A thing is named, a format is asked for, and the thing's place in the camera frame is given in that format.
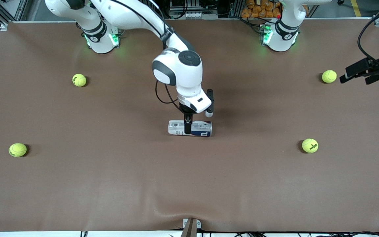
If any grey metal camera bracket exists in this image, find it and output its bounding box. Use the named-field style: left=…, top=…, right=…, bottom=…
left=183, top=218, right=202, bottom=237

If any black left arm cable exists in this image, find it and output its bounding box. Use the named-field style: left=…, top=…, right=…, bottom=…
left=357, top=8, right=379, bottom=71

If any brown table mat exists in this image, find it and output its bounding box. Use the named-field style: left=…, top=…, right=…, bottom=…
left=0, top=18, right=379, bottom=233

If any silver aluminium frame post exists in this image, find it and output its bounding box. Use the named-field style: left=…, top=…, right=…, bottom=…
left=229, top=0, right=244, bottom=18

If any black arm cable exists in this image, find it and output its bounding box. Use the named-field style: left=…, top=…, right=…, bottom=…
left=357, top=8, right=379, bottom=71
left=111, top=0, right=185, bottom=113

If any clear tennis ball can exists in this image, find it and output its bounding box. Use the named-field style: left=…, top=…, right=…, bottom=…
left=168, top=120, right=213, bottom=137

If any yellow tennis ball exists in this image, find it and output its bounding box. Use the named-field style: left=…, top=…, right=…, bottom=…
left=9, top=143, right=27, bottom=157
left=72, top=73, right=87, bottom=87
left=302, top=138, right=319, bottom=153
left=321, top=70, right=337, bottom=84

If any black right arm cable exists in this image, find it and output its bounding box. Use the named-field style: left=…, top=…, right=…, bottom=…
left=111, top=0, right=185, bottom=113

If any white terminal block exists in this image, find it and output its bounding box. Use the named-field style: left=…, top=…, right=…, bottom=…
left=185, top=12, right=218, bottom=19

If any orange packets pile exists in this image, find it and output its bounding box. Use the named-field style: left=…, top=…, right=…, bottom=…
left=241, top=0, right=309, bottom=19

